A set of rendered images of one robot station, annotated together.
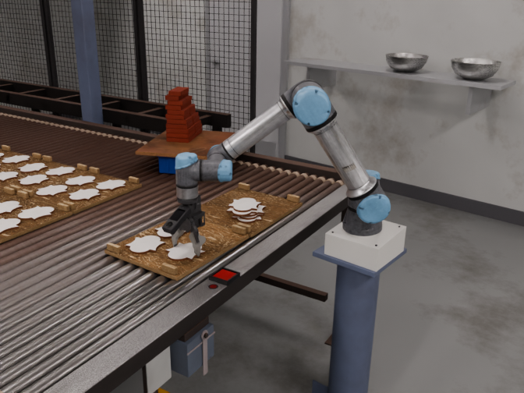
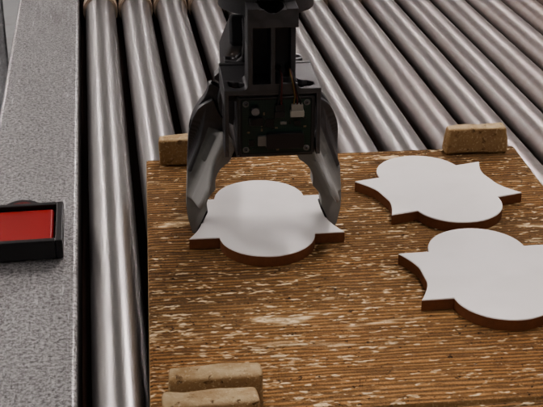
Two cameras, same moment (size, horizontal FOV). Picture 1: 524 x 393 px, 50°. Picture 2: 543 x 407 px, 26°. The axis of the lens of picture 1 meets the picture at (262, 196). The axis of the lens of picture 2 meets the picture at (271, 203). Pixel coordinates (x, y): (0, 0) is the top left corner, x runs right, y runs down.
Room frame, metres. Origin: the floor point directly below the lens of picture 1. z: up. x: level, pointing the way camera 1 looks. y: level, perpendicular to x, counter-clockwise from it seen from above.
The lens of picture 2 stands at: (2.46, -0.28, 1.36)
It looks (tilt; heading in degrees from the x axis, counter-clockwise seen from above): 25 degrees down; 141
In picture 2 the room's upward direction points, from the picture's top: straight up
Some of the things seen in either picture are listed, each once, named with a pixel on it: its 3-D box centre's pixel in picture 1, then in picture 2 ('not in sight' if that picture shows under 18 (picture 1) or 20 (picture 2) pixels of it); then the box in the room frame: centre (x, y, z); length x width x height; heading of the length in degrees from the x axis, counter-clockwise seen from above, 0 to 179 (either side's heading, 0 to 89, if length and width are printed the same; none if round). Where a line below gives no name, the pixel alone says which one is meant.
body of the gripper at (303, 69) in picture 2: (189, 212); (267, 67); (1.81, 0.25, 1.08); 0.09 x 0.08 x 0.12; 147
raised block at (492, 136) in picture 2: (114, 248); (474, 138); (1.79, 0.53, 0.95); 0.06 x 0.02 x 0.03; 56
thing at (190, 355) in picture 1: (190, 347); not in sight; (1.47, 0.22, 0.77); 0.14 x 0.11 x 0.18; 149
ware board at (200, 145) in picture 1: (197, 143); not in sight; (2.90, 0.35, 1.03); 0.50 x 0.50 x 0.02; 79
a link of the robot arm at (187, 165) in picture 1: (187, 170); not in sight; (1.80, 0.26, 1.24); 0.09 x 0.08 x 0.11; 92
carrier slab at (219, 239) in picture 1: (178, 243); (370, 261); (1.88, 0.31, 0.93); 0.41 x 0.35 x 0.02; 146
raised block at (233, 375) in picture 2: (238, 229); (214, 387); (1.96, 0.09, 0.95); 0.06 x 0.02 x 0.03; 56
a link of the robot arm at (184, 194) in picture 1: (186, 191); not in sight; (1.80, 0.26, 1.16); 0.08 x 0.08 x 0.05
